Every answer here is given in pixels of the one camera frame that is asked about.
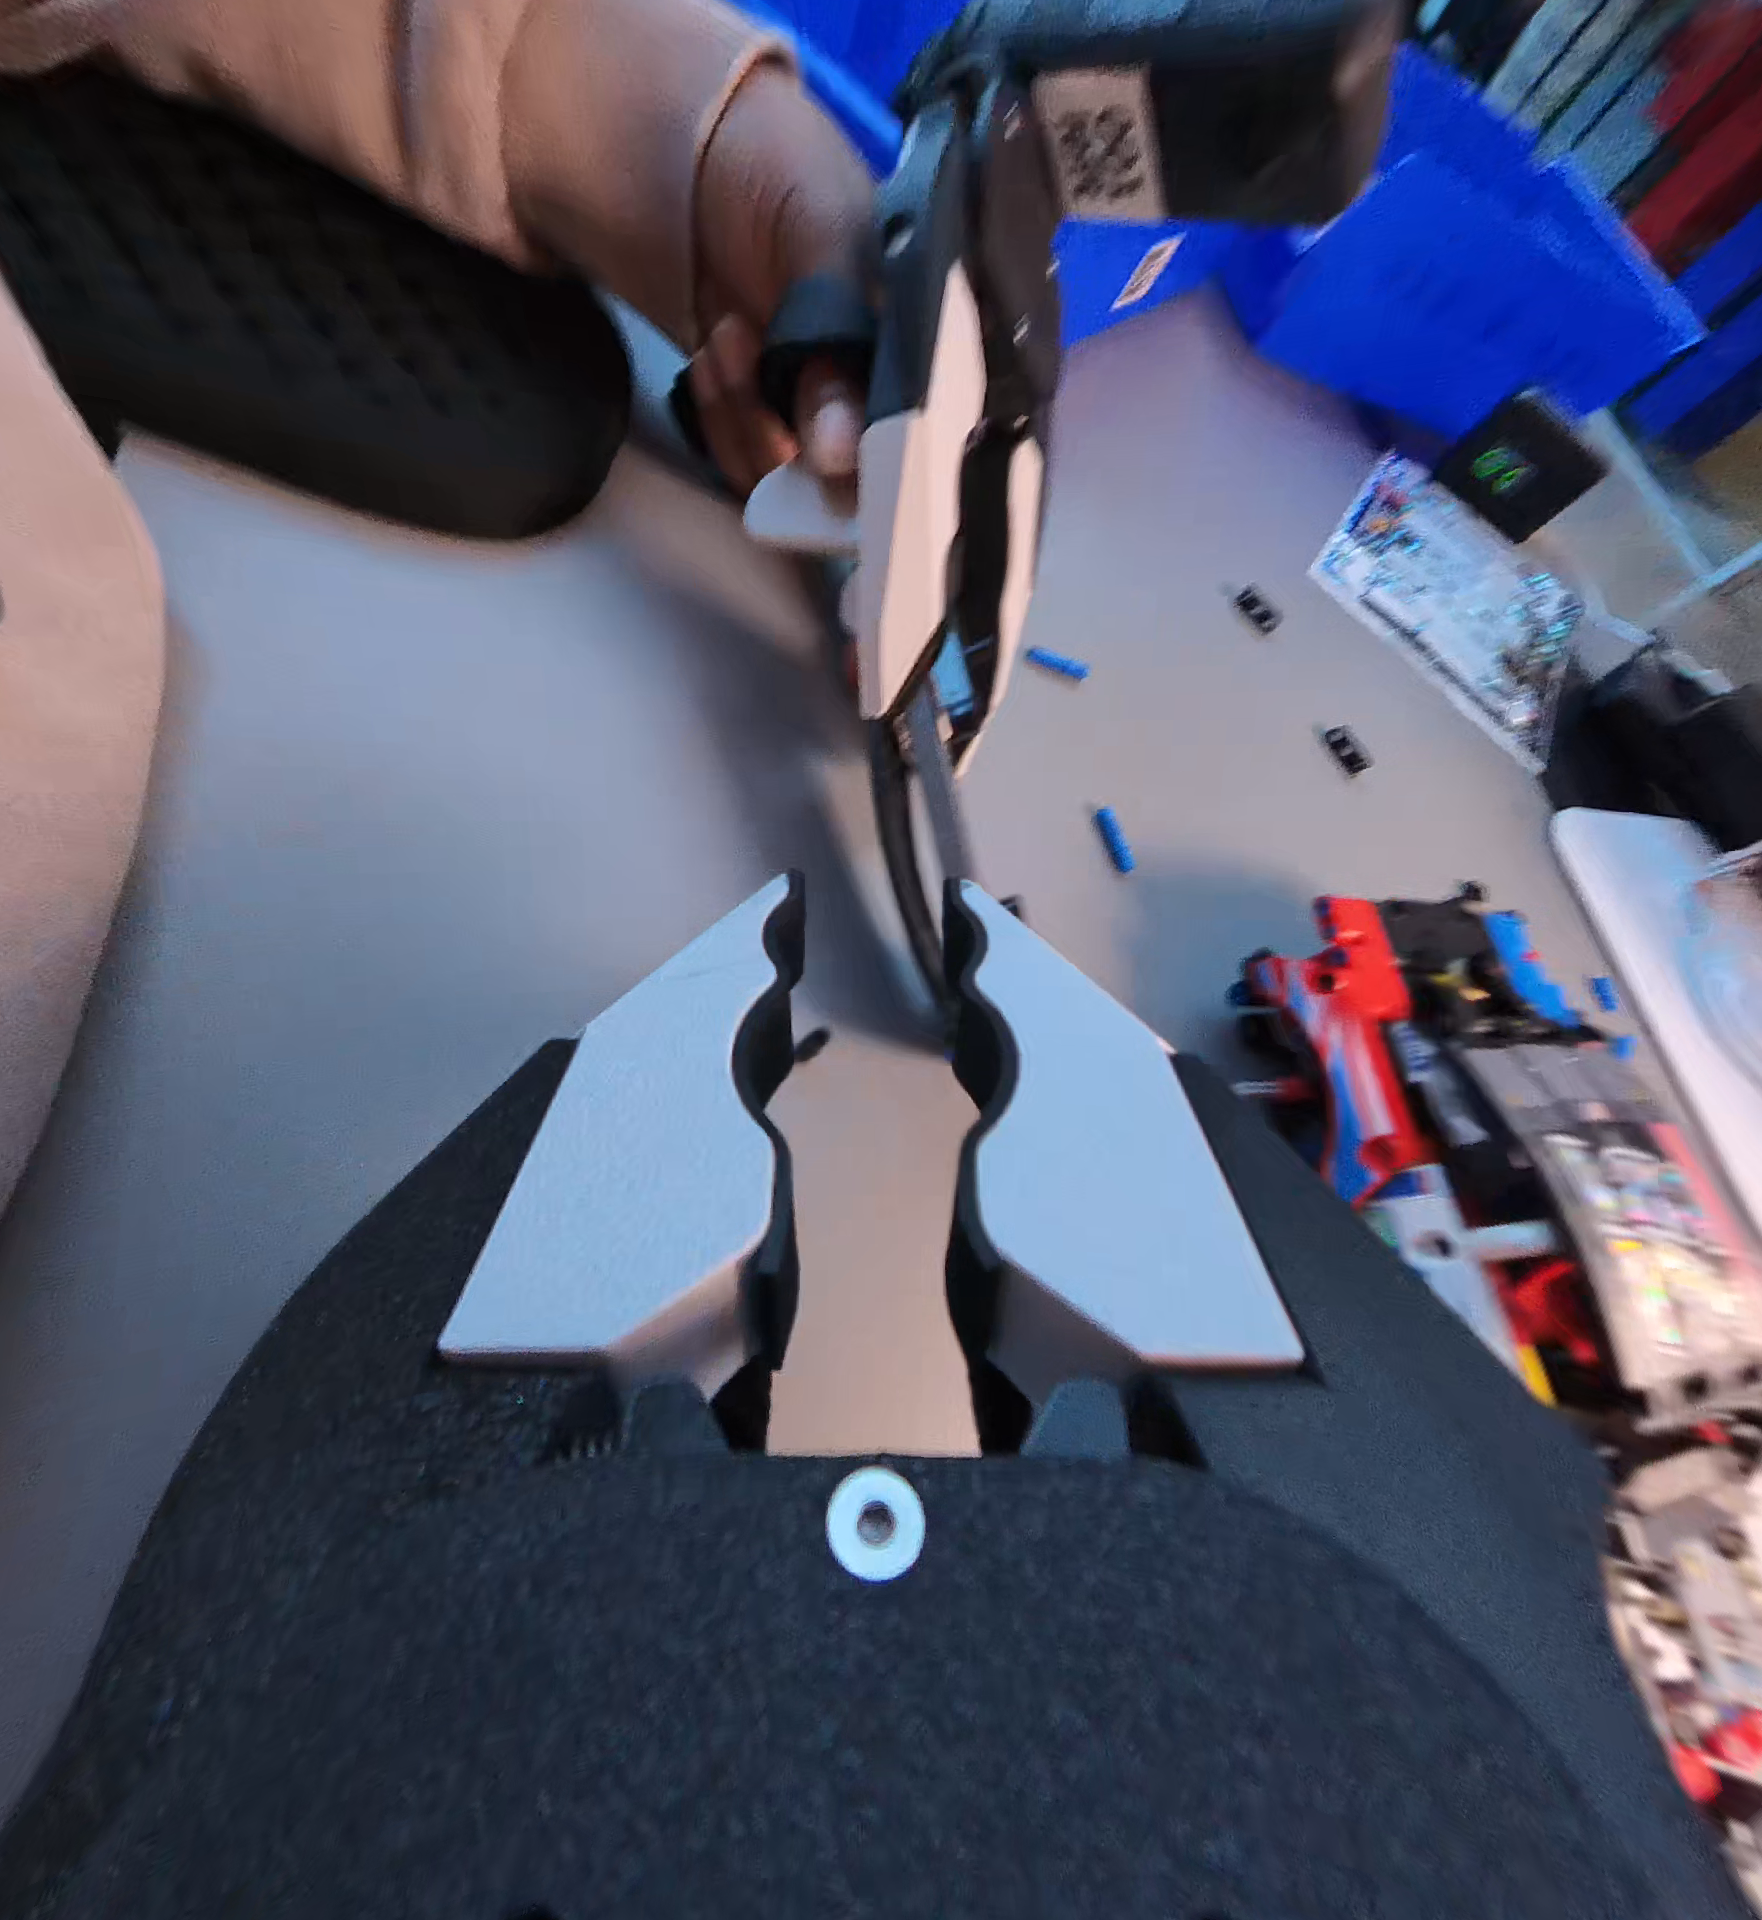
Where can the blue lego pin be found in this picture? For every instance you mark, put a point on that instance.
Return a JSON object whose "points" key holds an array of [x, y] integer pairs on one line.
{"points": [[1114, 837], [1058, 665]]}

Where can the black power adapter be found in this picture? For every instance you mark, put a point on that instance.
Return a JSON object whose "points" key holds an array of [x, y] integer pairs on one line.
{"points": [[1693, 751]]}

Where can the lego sticker sheet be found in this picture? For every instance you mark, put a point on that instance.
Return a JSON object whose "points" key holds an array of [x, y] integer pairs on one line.
{"points": [[1452, 615]]}

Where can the black lego chassis frame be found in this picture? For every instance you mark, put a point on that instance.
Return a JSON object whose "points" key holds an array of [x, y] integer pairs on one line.
{"points": [[896, 839]]}

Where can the black device green display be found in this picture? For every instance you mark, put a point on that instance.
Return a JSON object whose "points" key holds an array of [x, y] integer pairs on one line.
{"points": [[1519, 464]]}

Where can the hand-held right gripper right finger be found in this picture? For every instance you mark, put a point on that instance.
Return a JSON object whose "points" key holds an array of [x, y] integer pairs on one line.
{"points": [[1121, 1201]]}

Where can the person's left hand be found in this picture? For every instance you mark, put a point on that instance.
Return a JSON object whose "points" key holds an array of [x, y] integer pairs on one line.
{"points": [[777, 196]]}

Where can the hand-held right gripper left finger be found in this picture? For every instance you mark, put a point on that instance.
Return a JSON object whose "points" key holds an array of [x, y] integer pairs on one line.
{"points": [[625, 1201]]}

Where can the stack of coloured crates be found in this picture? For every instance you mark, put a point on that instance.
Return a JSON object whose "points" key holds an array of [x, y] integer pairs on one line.
{"points": [[1723, 149]]}

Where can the white book stand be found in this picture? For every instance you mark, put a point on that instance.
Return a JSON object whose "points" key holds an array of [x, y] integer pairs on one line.
{"points": [[1693, 975]]}

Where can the black lego connector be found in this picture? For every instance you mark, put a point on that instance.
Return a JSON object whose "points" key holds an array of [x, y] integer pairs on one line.
{"points": [[1345, 746], [1257, 608]]}

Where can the red blue lego car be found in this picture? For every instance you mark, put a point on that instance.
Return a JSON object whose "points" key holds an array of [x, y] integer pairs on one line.
{"points": [[1496, 1139]]}

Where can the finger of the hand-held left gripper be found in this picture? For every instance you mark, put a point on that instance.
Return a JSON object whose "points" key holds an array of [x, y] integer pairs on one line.
{"points": [[904, 556], [1021, 569]]}

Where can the blue plastic bin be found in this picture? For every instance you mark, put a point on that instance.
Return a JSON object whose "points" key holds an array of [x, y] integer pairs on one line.
{"points": [[1466, 284], [851, 60]]}

